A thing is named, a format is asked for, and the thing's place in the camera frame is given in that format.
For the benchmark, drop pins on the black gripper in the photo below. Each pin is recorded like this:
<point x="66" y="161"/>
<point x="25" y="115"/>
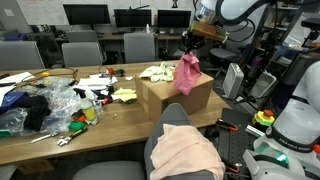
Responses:
<point x="192" y="42"/>

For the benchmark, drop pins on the pink shirt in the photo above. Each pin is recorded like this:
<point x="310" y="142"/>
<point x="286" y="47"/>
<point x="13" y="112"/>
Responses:
<point x="187" y="71"/>

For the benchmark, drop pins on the peach shirt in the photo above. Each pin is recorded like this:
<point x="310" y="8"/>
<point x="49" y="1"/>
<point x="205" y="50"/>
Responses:
<point x="183" y="149"/>

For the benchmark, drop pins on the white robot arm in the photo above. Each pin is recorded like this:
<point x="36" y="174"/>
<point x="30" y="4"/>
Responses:
<point x="211" y="15"/>

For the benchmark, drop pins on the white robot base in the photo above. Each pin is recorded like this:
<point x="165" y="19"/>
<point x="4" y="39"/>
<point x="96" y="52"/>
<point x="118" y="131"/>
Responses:
<point x="289" y="148"/>

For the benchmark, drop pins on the light green towel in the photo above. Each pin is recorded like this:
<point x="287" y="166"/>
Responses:
<point x="163" y="72"/>

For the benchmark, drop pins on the grey mesh office chair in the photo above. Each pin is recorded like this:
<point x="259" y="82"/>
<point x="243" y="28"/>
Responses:
<point x="174" y="114"/>

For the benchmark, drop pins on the white space heater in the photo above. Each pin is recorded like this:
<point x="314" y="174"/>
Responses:
<point x="232" y="81"/>

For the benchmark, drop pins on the large cardboard box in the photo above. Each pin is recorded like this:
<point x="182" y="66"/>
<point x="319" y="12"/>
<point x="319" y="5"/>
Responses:
<point x="155" y="97"/>

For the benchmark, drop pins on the yellow green cloth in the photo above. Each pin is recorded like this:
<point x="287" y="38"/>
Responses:
<point x="124" y="95"/>

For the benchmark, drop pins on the orange ball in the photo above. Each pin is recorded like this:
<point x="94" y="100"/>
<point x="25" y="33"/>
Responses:
<point x="111" y="71"/>

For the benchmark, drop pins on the orange black clamp right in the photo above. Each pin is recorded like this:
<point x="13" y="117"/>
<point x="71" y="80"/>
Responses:
<point x="226" y="125"/>

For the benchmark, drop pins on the yellow red emergency stop button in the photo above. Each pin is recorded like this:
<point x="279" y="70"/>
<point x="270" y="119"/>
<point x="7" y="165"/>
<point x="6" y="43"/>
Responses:
<point x="265" y="118"/>

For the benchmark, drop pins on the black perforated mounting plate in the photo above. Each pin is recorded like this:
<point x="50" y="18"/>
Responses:
<point x="233" y="144"/>

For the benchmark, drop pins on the yellow spray bottle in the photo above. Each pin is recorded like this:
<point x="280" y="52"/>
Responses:
<point x="87" y="107"/>

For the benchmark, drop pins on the crumpled clear plastic bags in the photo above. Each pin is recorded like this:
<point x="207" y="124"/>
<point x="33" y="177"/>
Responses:
<point x="62" y="101"/>

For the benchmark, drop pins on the black cloth pile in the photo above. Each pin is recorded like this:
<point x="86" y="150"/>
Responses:
<point x="37" y="110"/>

